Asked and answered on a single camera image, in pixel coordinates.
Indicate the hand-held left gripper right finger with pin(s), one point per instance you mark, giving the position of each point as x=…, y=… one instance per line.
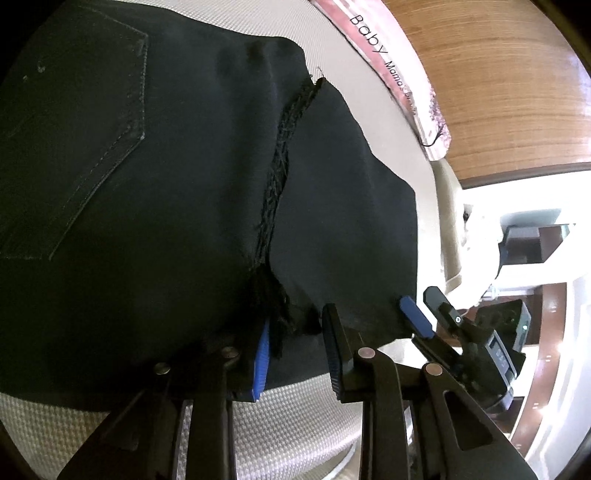
x=337, y=350

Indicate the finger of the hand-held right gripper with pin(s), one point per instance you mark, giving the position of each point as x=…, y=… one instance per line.
x=416, y=318
x=441, y=304

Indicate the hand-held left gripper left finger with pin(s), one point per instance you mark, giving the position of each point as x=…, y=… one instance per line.
x=261, y=364

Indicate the black pants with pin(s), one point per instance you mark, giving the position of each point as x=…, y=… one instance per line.
x=138, y=230

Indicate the grey woven bed mat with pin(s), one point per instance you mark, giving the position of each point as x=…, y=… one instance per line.
x=300, y=415

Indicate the beige blanket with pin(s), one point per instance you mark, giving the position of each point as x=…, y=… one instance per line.
x=450, y=221

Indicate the dark cabinet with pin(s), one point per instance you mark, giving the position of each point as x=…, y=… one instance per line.
x=531, y=244

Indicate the wooden headboard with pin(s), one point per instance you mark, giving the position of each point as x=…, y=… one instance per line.
x=508, y=83

